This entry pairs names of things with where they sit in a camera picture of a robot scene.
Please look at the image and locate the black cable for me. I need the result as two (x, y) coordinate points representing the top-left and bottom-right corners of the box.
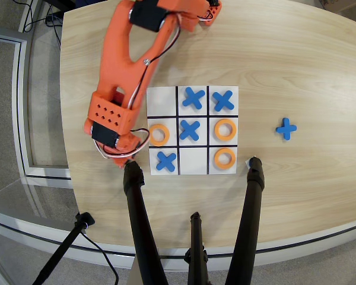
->
(80, 230), (120, 285)

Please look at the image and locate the orange foam ring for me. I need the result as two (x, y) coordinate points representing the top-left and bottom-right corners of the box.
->
(214, 118), (237, 141)
(148, 123), (170, 147)
(214, 147), (237, 170)

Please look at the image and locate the blue foam cross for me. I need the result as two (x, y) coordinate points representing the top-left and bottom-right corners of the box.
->
(182, 87), (206, 109)
(212, 90), (236, 112)
(179, 119), (201, 141)
(275, 118), (297, 141)
(155, 151), (177, 172)

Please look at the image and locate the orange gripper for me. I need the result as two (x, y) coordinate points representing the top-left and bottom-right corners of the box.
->
(82, 118), (143, 169)

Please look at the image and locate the brown cardboard box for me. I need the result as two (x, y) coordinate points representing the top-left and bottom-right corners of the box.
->
(317, 0), (356, 14)

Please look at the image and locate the thick black tripod leg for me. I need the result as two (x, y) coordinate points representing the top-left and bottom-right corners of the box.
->
(224, 156), (266, 285)
(123, 160), (170, 285)

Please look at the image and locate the white tic-tac-toe board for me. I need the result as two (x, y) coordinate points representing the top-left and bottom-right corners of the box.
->
(146, 85), (240, 176)

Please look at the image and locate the dark furniture base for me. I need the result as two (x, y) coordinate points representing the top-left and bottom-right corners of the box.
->
(44, 0), (78, 8)

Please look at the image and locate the grey metal floor frame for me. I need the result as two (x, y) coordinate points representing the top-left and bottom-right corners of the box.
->
(0, 25), (72, 182)

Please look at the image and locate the black plug with cables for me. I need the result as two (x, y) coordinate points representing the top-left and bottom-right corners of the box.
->
(17, 0), (63, 51)

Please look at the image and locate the slim black stand pole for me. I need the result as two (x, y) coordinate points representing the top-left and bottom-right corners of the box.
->
(31, 211), (96, 285)

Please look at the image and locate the thin black tripod leg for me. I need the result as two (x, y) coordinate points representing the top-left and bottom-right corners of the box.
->
(183, 211), (210, 285)

